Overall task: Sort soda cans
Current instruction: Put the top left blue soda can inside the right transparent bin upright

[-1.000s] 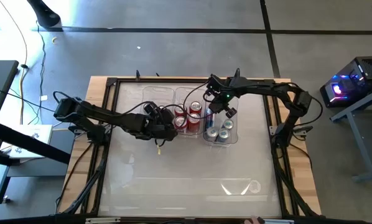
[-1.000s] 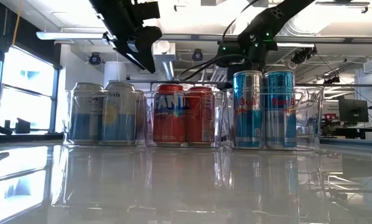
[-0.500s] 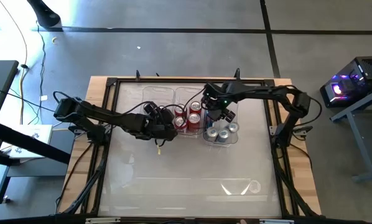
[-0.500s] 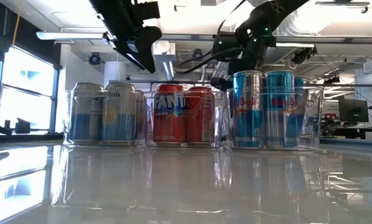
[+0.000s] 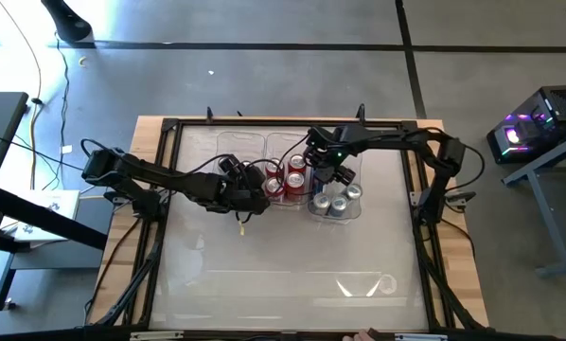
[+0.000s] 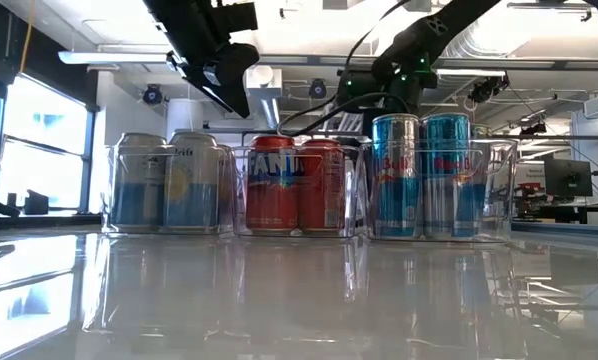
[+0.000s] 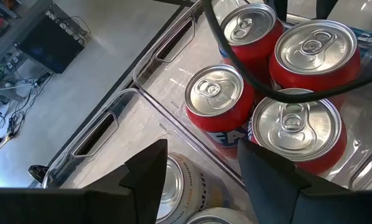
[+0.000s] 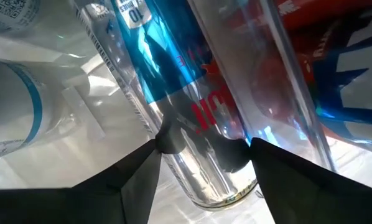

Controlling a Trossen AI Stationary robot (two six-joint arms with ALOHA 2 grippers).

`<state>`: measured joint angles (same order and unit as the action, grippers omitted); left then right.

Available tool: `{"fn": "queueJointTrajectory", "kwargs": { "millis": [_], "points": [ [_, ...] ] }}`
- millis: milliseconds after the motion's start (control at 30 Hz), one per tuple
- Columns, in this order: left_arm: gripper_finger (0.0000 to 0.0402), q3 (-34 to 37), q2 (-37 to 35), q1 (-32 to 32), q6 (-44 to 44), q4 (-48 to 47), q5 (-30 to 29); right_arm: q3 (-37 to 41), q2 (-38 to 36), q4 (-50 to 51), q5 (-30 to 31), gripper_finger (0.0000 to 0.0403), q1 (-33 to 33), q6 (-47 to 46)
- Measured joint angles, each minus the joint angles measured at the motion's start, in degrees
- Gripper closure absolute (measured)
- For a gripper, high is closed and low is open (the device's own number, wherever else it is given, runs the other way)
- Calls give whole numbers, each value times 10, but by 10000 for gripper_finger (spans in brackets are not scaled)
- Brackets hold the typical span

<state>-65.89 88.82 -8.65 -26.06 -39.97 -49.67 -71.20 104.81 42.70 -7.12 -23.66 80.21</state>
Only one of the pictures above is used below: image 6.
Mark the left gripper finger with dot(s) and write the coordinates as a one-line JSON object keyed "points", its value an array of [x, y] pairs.
{"points": [[229, 75]]}

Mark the blue silver Red Bull can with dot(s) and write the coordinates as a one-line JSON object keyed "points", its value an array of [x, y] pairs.
{"points": [[396, 175], [446, 175]]}

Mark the red Fanta can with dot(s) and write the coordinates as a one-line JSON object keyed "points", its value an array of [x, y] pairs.
{"points": [[271, 190], [323, 190]]}

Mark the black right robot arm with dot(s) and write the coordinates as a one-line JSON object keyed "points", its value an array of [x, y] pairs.
{"points": [[429, 35]]}

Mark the white box with round dome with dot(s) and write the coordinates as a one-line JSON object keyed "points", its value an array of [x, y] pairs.
{"points": [[263, 80]]}

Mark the black round speaker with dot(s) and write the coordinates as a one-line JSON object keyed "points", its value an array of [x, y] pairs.
{"points": [[317, 89], [153, 94]]}

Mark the long LED light bar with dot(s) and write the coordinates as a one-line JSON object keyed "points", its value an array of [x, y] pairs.
{"points": [[129, 57]]}

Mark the clear plastic bin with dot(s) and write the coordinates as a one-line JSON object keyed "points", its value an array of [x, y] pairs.
{"points": [[499, 200], [299, 230], [169, 225]]}

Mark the bright window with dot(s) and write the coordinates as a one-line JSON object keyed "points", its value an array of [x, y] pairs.
{"points": [[39, 170]]}

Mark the black computer monitor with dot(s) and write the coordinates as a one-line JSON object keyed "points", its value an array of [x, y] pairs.
{"points": [[568, 177]]}

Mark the small black box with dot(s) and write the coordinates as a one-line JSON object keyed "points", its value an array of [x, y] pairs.
{"points": [[36, 202]]}

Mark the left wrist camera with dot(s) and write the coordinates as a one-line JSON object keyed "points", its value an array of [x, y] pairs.
{"points": [[234, 17]]}

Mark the silver ventilation duct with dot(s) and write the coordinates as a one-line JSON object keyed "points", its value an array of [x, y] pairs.
{"points": [[479, 40]]}

